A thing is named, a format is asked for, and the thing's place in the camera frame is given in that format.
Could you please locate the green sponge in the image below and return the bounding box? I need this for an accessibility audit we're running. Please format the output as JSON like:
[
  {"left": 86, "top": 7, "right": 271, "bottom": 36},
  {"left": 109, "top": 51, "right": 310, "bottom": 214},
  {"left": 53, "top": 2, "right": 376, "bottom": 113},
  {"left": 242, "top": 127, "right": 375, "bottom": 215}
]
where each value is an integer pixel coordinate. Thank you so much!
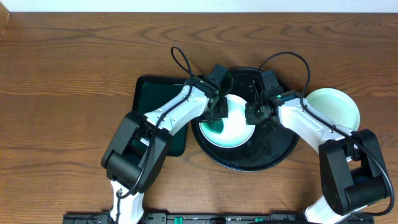
[{"left": 203, "top": 120, "right": 224, "bottom": 134}]

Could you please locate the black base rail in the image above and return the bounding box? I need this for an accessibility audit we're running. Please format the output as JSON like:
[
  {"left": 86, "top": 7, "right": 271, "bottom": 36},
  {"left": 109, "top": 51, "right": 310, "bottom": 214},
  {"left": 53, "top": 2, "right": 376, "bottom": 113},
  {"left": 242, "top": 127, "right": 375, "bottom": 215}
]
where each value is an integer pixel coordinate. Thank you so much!
[{"left": 62, "top": 212, "right": 376, "bottom": 224}]

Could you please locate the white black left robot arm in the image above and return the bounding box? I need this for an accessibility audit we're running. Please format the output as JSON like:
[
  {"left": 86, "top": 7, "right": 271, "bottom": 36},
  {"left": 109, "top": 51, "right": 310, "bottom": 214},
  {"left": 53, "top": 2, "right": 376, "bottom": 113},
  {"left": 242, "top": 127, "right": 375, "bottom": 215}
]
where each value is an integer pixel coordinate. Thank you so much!
[{"left": 101, "top": 76, "right": 228, "bottom": 223}]

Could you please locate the mint green plate front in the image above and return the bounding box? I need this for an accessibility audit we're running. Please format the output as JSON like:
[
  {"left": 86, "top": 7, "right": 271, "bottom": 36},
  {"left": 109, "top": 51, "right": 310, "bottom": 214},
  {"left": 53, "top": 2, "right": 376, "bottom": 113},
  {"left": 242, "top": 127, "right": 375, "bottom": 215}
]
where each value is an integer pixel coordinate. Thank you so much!
[{"left": 306, "top": 88, "right": 360, "bottom": 131}]

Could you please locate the round black tray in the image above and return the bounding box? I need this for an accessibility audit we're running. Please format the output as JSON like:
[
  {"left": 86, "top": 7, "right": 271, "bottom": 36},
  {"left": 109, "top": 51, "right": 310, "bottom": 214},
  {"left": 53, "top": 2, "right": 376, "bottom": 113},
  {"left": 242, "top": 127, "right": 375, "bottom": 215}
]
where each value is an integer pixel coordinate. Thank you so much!
[{"left": 192, "top": 68, "right": 299, "bottom": 172}]

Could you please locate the dark green rectangular tray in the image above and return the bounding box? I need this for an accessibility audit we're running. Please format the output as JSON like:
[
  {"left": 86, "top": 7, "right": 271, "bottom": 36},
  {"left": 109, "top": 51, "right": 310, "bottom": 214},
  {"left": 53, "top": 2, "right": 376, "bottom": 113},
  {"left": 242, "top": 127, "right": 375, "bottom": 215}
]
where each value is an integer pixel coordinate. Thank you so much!
[{"left": 132, "top": 75, "right": 187, "bottom": 157}]

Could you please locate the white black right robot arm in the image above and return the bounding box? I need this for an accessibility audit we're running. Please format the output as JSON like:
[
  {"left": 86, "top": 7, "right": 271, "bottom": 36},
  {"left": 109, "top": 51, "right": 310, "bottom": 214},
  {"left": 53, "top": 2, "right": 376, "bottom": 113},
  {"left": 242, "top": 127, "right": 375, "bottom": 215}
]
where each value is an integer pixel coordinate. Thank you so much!
[{"left": 245, "top": 91, "right": 395, "bottom": 223}]

